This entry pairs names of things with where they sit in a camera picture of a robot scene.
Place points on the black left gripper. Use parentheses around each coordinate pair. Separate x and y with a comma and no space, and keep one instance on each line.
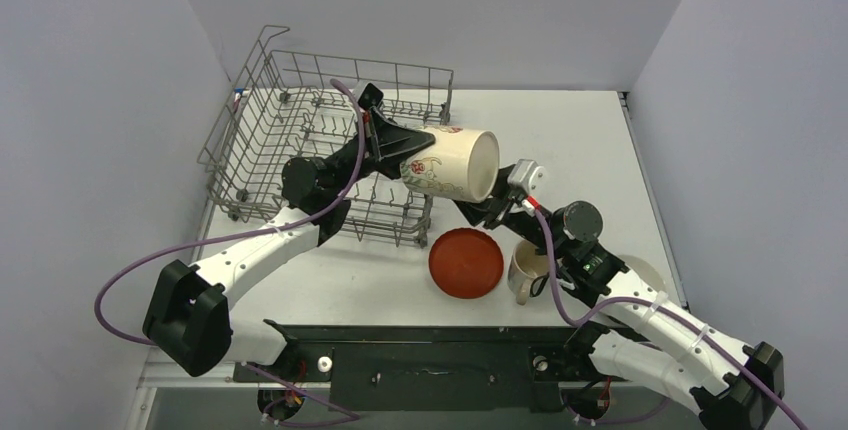
(389,143)

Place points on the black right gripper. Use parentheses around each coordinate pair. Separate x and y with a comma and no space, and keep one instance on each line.
(502,200)

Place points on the red plastic plate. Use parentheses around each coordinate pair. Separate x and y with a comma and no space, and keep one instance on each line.
(466,263)

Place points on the cream mug with floral print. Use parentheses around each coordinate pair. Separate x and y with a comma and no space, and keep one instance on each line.
(462,164)

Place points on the cream mug with dragon print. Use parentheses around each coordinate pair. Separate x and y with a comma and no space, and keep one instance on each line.
(527,272)

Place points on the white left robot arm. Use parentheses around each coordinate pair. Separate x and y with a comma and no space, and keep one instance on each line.
(189,315)

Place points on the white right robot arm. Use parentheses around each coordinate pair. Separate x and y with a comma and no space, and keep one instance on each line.
(624,326)

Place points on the white bowl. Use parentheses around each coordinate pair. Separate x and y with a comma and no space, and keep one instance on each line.
(651,280)

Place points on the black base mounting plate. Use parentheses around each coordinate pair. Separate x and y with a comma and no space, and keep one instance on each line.
(402,368)

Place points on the grey wire dish rack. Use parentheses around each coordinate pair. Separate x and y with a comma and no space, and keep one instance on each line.
(283,105)

